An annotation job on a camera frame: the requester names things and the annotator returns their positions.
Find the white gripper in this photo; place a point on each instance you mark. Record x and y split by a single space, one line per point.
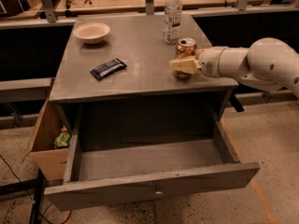
207 62

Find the orange soda can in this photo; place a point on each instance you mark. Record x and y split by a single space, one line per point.
185 47

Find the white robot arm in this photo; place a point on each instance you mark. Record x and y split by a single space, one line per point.
268 64

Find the open grey top drawer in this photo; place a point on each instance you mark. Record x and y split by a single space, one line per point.
152 172

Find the clear plastic water bottle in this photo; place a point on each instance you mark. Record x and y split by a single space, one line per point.
172 20

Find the grey cabinet body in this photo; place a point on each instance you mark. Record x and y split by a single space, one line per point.
143 103

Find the dark blue snack bar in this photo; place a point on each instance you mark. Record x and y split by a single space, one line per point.
108 68

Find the white ceramic bowl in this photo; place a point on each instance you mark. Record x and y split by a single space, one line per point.
92 33

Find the green snack bag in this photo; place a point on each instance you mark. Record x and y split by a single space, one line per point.
62 141

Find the cardboard box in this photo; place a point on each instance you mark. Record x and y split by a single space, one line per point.
48 126

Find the grey metal rail frame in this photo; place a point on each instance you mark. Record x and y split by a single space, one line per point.
34 33

